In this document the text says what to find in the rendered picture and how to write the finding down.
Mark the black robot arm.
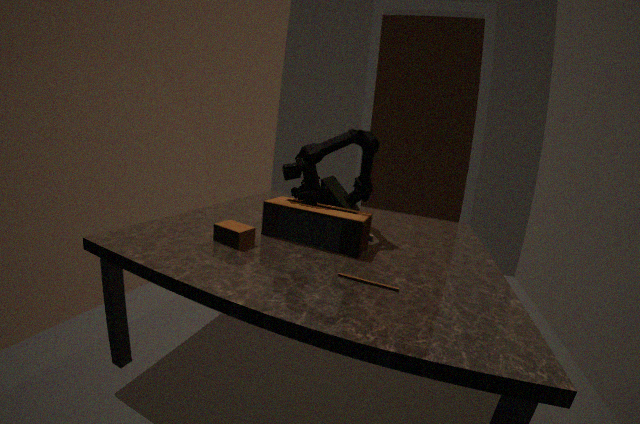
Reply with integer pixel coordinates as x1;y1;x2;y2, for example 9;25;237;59
282;129;379;208

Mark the thin brown stick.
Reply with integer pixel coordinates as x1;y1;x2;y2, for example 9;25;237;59
338;273;399;292

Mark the small brown block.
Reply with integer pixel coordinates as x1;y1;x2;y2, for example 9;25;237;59
213;220;256;250

